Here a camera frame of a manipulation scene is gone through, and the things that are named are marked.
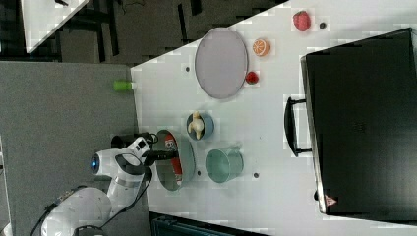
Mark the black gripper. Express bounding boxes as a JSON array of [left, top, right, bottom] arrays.
[[140, 132, 179, 166]]

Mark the red ketchup bottle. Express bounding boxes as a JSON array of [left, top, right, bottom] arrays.
[[164, 134, 183, 185]]

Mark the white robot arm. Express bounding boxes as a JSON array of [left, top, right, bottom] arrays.
[[40, 134, 179, 236]]

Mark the green oval strainer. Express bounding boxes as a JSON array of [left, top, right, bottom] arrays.
[[153, 130, 196, 191]]

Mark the small blue bowl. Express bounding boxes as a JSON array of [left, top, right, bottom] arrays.
[[187, 113, 214, 141]]

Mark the teal green cup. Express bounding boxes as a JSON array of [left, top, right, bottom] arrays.
[[206, 147, 244, 183]]

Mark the grey round plate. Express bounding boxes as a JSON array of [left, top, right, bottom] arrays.
[[195, 28, 248, 99]]

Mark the small red strawberry toy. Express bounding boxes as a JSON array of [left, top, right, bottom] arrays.
[[245, 72, 259, 85]]

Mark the large pink strawberry toy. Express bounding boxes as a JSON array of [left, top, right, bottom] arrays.
[[292, 11, 311, 31]]

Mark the black toaster oven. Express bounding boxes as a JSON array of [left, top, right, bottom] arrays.
[[300, 28, 417, 225]]

